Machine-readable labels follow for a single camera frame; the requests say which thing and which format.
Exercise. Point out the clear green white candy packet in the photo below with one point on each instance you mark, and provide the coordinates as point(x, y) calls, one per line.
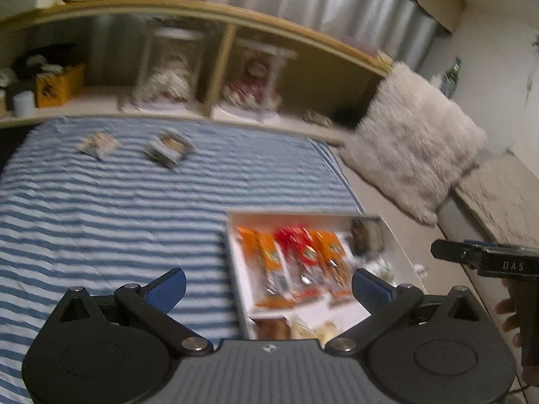
point(381, 269)

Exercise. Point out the clear white pastry packet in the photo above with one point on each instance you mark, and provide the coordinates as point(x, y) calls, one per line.
point(168, 148)

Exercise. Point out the grey curtain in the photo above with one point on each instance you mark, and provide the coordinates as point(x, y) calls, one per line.
point(269, 0)

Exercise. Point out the person right hand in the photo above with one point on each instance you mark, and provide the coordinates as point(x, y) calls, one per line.
point(530, 374)

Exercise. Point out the white doll display case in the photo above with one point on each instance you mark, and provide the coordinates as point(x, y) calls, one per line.
point(170, 65)

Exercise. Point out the black gold snack packet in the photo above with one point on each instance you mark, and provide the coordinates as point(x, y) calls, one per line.
point(367, 236)

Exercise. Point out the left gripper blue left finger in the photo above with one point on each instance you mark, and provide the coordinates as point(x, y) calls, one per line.
point(147, 308)

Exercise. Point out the orange snack packet with barcode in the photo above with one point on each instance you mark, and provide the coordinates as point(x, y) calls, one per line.
point(266, 273)

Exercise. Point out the red snack packet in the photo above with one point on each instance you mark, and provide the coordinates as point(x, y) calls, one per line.
point(306, 275)

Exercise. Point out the grey textured cushion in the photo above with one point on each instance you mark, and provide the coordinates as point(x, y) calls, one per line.
point(502, 195)

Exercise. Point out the wooden headboard shelf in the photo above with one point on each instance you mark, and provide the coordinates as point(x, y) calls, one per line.
point(108, 37)

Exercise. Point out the green glass bottle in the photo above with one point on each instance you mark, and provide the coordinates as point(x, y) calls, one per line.
point(449, 81)

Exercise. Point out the brown chocolate snack packet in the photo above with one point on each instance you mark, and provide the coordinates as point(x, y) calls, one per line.
point(272, 328)

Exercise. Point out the red doll display case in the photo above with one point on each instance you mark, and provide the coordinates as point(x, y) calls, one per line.
point(250, 90)

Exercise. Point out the blue white striped blanket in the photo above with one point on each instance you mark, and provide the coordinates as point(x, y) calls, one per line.
point(69, 220)

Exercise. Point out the orange snack packet with sticks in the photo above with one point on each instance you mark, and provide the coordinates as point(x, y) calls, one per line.
point(333, 261)

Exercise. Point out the fluffy white pillow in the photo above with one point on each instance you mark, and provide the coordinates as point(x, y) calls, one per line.
point(413, 144)

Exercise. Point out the white cardboard box tray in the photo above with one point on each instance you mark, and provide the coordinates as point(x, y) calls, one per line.
point(321, 309)

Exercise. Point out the white cylindrical cup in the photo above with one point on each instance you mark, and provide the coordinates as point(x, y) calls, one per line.
point(24, 104)

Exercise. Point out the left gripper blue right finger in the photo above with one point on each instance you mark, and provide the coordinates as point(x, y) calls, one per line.
point(389, 308)

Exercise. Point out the yellow storage box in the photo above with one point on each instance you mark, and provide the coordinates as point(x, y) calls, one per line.
point(55, 90)

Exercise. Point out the cream yellow snack packet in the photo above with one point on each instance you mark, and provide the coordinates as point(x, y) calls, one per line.
point(323, 333)

